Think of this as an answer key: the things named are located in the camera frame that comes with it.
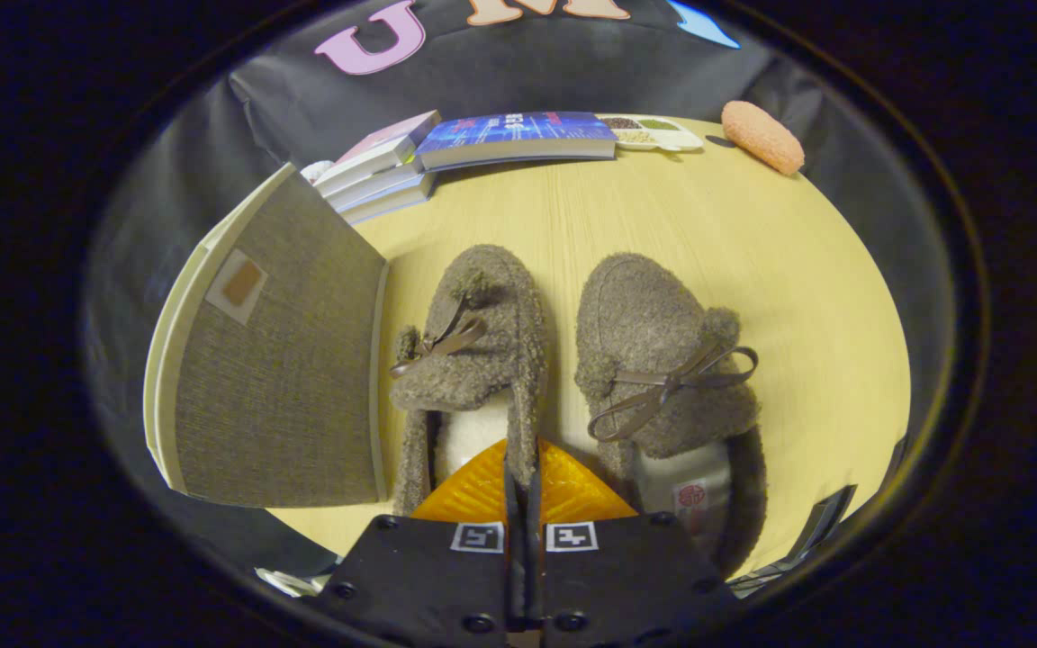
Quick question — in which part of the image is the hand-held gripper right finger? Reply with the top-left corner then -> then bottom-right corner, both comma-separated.
524,438 -> 743,648

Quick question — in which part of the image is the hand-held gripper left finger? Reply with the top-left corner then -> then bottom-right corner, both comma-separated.
307,438 -> 525,648

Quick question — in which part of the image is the brown fuzzy bow shoe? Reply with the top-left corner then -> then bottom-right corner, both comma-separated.
388,244 -> 548,518
574,252 -> 769,579

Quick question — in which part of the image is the grey fabric storage box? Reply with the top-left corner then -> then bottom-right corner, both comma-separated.
142,162 -> 391,509

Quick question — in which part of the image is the black table clamp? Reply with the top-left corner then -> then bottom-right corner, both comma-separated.
730,484 -> 858,599

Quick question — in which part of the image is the grey paperback book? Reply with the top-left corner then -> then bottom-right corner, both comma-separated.
331,169 -> 437,226

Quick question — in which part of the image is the white paperback book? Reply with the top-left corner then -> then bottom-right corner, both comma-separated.
314,135 -> 420,196

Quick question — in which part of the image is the white divided grain dish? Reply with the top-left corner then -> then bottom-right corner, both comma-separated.
598,114 -> 705,153

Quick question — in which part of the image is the blue cover book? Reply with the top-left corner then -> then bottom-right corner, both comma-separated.
415,111 -> 618,173

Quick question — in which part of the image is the orange fuzzy oval pad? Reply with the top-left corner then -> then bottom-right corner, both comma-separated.
721,100 -> 806,176

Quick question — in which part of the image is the black backdrop cloth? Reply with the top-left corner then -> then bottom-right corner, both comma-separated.
85,0 -> 959,581

